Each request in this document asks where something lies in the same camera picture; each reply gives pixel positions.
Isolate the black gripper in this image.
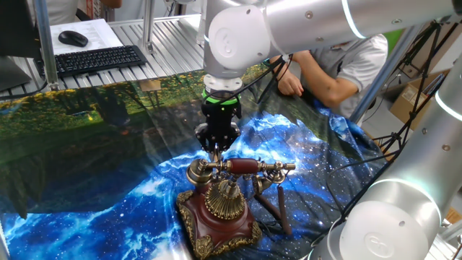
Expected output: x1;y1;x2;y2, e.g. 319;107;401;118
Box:
194;102;243;152

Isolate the red brass rotary phone base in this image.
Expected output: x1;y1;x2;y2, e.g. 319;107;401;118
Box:
175;176;263;260

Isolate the person's right forearm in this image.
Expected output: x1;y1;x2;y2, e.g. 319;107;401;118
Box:
269;53;295;79

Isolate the person's left forearm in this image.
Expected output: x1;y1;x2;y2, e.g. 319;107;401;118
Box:
292;50;362;109

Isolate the red brass phone handset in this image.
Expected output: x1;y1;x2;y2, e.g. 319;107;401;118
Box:
186;157;297;196

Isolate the person's right hand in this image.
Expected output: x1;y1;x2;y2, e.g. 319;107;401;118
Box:
277;74;305;98

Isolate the small brown paper tag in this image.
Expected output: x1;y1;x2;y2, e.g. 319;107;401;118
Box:
139;79;162;92

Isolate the galaxy landscape printed cloth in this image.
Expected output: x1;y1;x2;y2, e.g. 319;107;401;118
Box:
0;63;389;260

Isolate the black computer keyboard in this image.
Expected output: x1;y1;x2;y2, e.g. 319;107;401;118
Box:
35;45;148;79

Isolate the person in grey shirt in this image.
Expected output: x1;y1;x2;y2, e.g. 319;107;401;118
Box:
310;34;389;120

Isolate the white paper sheet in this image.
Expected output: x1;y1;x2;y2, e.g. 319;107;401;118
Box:
49;18;124;56

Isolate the black computer mouse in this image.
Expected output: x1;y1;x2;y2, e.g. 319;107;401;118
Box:
57;30;90;48

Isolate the cardboard box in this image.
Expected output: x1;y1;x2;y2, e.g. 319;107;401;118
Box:
388;70;450;131

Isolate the person in white shirt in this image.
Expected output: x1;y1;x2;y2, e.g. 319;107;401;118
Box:
27;0;87;26

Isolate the black computer monitor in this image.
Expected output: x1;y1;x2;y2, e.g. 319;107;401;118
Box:
0;0;41;93

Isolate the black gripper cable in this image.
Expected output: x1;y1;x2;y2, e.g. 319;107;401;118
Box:
204;56;289;105

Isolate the brown coiled phone cord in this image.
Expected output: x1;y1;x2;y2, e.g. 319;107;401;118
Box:
254;186;293;236

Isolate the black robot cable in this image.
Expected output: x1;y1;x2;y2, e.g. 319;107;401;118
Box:
324;149;400;221

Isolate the aluminium frame post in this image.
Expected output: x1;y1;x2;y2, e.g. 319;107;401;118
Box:
139;0;157;55
32;0;61;91
348;23;425;126

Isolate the black monitor cable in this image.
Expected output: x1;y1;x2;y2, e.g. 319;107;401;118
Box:
0;81;50;101

